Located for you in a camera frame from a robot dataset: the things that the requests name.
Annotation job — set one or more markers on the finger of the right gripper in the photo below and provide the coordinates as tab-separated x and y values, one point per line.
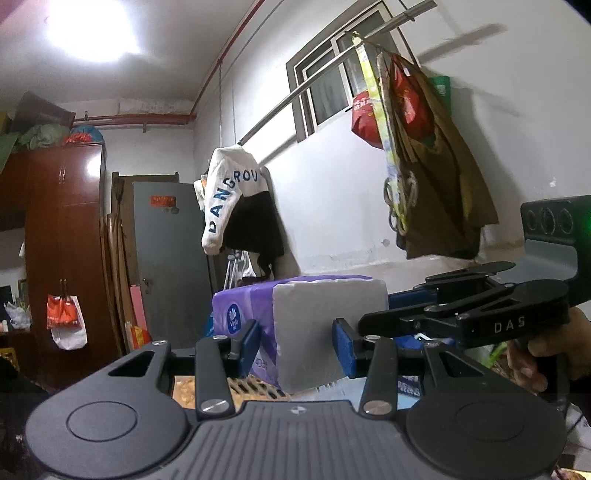
393	323
486	269

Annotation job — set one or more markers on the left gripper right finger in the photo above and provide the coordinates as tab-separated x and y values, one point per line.
375	360

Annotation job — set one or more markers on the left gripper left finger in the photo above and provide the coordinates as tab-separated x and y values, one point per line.
217	359

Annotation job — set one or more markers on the purple tissue pack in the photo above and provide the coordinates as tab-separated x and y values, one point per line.
295	353

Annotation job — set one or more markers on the right hand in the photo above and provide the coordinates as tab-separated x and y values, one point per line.
572	341

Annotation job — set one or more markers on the brown hanging cloth bag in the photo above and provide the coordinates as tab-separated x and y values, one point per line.
445	200

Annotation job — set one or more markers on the grey metal door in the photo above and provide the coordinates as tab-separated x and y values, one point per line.
174	273

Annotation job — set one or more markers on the white black hanging jacket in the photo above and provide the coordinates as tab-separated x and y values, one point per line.
239	212

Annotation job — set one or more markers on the orange white plastic bag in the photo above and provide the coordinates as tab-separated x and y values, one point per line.
65	322

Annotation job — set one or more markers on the red hanging plastic bag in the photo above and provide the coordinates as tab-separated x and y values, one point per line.
364	123

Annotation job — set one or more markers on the brown wooden wardrobe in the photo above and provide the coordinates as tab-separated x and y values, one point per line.
56	196

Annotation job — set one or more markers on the red overhead pipe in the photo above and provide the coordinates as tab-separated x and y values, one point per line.
180	42

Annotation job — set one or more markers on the window with grey frame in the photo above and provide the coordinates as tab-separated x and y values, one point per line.
325	30

